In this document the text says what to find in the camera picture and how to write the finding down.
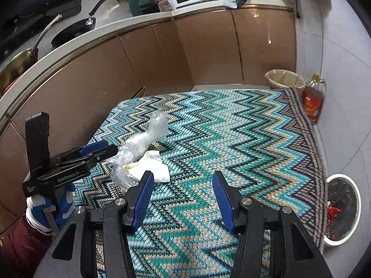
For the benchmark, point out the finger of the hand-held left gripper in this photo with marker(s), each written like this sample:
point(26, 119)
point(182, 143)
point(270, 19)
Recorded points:
point(94, 147)
point(101, 154)

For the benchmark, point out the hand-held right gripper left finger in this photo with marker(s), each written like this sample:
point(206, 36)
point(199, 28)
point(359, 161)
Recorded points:
point(145, 199)

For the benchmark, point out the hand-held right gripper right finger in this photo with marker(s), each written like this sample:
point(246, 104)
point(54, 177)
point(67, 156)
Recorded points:
point(223, 202)

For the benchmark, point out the white tissue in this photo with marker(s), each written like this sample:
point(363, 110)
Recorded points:
point(156, 170)

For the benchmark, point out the clear plastic bag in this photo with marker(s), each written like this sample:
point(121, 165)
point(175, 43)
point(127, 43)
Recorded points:
point(156, 127)

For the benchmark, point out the white bin with black liner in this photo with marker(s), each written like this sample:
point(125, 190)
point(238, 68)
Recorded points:
point(345, 194)

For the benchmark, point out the person's left forearm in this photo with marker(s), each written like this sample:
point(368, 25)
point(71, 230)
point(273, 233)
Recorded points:
point(20, 246)

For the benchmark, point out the person's left hand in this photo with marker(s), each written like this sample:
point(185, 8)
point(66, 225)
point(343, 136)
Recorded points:
point(66, 205)

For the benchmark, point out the zigzag patterned mat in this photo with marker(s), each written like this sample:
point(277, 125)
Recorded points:
point(232, 139)

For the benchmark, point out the black frying pan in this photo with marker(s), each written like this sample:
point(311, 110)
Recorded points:
point(72, 33)

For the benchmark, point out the cooking oil bottle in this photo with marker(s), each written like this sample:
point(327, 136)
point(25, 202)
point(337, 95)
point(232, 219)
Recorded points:
point(313, 104)

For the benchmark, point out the beige plastic bucket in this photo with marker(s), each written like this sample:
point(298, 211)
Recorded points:
point(285, 78)

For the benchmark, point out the black range hood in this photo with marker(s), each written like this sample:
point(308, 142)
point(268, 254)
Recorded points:
point(34, 0)

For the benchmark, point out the brown kitchen cabinet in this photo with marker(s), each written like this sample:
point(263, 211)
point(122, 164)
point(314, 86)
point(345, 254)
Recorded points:
point(203, 49)

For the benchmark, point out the dark green kettle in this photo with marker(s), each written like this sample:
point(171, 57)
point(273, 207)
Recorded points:
point(142, 4)

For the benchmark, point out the brown ceramic jar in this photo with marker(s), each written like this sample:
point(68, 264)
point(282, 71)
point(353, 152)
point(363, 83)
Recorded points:
point(164, 6)

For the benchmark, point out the blue cloth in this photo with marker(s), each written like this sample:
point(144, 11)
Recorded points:
point(234, 2)

